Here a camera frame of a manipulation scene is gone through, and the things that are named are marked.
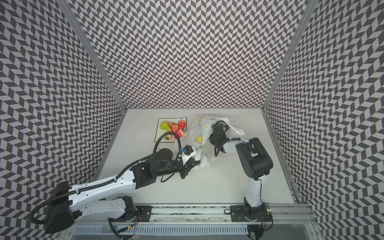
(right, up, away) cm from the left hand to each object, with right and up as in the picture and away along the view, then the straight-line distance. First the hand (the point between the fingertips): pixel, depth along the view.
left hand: (199, 163), depth 68 cm
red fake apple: (-12, +17, +35) cm, 41 cm away
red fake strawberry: (-17, +15, +34) cm, 40 cm away
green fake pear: (-24, +17, +34) cm, 44 cm away
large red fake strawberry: (-20, +9, +28) cm, 36 cm away
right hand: (+5, +11, +31) cm, 33 cm away
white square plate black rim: (-28, +12, +36) cm, 47 cm away
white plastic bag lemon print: (-1, +10, +10) cm, 14 cm away
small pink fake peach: (-20, +18, +37) cm, 46 cm away
